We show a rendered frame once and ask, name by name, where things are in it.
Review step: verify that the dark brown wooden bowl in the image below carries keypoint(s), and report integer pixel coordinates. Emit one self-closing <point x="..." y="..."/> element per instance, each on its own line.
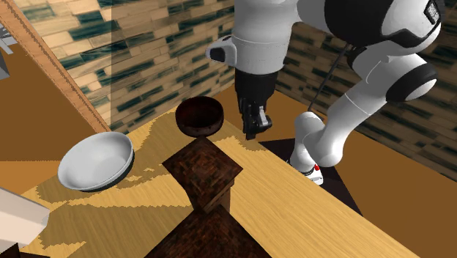
<point x="198" y="118"/>

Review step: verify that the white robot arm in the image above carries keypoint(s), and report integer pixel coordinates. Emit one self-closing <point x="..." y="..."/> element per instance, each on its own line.
<point x="264" y="39"/>

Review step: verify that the white bowl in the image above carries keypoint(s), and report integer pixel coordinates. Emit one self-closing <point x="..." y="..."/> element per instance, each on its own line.
<point x="94" y="160"/>

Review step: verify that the dark brown wooden hourglass-shaped stand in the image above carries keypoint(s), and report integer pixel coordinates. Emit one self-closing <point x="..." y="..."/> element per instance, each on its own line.
<point x="203" y="168"/>

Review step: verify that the white box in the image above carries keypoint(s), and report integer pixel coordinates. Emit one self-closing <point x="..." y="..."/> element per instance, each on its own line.
<point x="19" y="216"/>

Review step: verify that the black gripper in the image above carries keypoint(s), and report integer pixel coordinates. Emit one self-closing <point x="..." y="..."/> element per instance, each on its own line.
<point x="255" y="87"/>

